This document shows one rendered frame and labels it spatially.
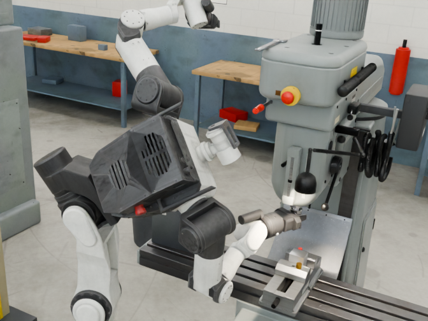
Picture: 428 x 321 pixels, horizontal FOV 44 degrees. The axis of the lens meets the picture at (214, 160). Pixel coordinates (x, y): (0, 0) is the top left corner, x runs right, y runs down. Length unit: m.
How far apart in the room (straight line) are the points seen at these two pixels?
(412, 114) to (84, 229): 1.21
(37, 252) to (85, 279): 2.35
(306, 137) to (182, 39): 5.21
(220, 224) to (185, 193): 0.14
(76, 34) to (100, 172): 6.00
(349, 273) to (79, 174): 1.42
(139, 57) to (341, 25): 0.74
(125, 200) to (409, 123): 1.09
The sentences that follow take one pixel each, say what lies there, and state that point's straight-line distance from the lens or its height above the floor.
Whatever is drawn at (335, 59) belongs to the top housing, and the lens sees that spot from 1.66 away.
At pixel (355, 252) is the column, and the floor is 0.92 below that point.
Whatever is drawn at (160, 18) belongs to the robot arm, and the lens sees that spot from 1.88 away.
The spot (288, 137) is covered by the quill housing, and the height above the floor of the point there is 1.58.
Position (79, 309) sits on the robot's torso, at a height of 1.04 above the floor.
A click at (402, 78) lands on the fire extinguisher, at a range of 6.00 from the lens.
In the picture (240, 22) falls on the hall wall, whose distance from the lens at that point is 6.58.
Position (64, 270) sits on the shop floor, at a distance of 3.97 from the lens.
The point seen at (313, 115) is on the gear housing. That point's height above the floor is 1.68.
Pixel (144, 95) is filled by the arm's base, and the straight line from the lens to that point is 1.62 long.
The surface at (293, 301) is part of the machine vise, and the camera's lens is 2.01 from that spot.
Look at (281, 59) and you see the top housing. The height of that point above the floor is 1.87.
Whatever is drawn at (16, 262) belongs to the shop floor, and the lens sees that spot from 4.12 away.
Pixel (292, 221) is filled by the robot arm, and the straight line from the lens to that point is 2.00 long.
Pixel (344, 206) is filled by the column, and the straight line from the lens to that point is 2.41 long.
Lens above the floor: 2.18
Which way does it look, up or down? 22 degrees down
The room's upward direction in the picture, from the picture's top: 3 degrees clockwise
